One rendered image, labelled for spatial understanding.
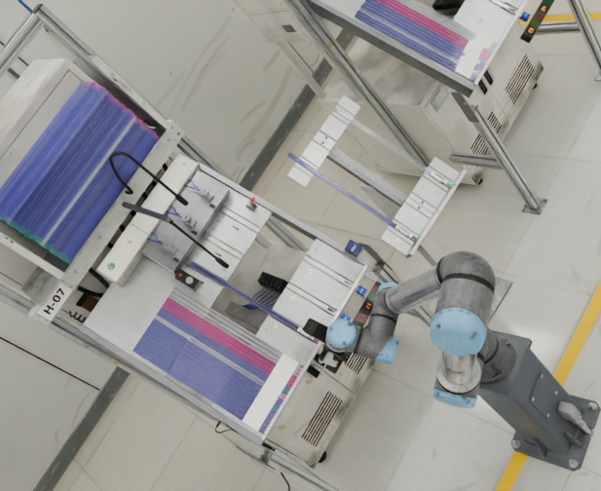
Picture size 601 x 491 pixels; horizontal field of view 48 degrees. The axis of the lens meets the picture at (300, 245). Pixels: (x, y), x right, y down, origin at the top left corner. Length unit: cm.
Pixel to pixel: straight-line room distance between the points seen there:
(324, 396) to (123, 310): 93
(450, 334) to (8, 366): 286
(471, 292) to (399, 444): 140
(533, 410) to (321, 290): 76
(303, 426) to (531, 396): 99
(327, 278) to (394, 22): 100
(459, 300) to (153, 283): 118
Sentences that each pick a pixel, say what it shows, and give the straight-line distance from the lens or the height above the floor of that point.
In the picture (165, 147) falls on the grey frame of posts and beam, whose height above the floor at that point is 134.
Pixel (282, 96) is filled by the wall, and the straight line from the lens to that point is 447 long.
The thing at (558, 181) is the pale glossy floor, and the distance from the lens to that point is 315.
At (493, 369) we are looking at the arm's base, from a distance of 207.
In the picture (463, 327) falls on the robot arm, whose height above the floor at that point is 113.
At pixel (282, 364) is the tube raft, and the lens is 225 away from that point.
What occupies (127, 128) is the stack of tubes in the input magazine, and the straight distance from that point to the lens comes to 225.
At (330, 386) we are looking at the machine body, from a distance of 282.
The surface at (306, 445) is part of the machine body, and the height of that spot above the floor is 18.
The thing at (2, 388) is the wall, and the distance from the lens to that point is 399.
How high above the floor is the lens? 231
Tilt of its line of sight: 38 degrees down
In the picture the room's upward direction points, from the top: 48 degrees counter-clockwise
